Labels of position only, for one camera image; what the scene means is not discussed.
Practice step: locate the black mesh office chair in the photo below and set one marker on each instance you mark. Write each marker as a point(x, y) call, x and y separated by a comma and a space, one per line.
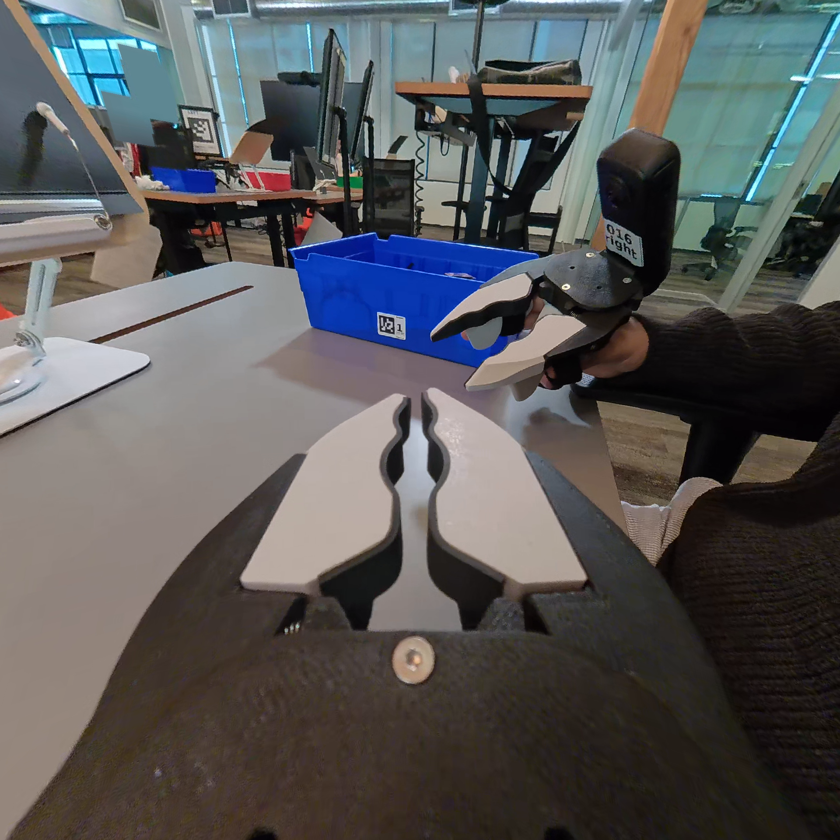
point(390, 197)

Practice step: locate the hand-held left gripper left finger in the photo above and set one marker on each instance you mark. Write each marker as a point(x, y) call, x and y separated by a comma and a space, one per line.
point(328, 518)

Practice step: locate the square marker sign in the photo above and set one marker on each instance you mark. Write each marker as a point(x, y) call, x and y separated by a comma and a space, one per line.
point(200, 131)

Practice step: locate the dark bag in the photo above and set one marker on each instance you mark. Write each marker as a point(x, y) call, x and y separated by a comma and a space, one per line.
point(531, 71)

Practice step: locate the red plastic bin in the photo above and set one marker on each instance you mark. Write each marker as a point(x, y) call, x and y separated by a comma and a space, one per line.
point(266, 181)

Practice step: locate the grey striped shirt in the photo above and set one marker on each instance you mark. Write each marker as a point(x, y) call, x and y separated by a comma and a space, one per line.
point(656, 525)

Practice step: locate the wooden standing desk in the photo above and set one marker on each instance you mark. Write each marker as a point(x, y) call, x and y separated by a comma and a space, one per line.
point(492, 90)

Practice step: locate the wooden post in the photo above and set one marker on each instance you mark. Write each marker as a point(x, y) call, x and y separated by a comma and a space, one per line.
point(669, 65)

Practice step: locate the blue bin with marker label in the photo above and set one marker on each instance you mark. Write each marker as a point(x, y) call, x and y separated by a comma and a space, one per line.
point(354, 295)

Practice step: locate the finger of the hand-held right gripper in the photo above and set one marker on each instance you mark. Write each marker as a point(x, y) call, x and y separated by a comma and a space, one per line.
point(489, 300)
point(525, 351)

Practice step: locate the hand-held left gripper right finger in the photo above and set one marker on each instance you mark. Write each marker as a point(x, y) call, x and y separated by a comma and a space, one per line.
point(499, 518)

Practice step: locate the small blue plastic bin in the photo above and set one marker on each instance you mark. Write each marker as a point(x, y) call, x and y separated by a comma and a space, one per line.
point(184, 180)

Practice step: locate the white tablet stand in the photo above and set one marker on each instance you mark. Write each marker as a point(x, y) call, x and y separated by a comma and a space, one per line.
point(79, 374)

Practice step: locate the black computer monitor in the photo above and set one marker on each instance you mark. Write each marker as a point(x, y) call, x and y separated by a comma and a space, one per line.
point(361, 111)
point(331, 98)
point(289, 118)

